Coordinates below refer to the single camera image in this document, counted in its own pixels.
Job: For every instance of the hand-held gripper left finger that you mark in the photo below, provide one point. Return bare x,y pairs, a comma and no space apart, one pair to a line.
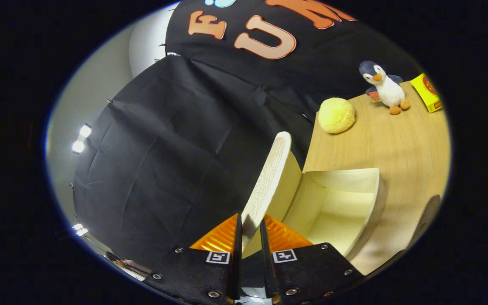
237,262

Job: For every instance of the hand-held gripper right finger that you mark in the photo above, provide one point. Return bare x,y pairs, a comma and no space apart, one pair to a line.
266,262

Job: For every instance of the beige storage box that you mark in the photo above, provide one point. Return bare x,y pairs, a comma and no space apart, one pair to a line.
333,212

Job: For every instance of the brown fuzzy shoe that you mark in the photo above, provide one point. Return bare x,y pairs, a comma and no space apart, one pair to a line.
428,216

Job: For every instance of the yellow plush bun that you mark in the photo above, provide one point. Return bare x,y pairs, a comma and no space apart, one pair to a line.
336,115

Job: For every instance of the penguin plush toy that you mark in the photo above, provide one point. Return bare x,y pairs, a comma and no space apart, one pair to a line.
388,91

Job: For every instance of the yellow book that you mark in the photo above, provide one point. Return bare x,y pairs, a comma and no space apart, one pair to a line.
428,91

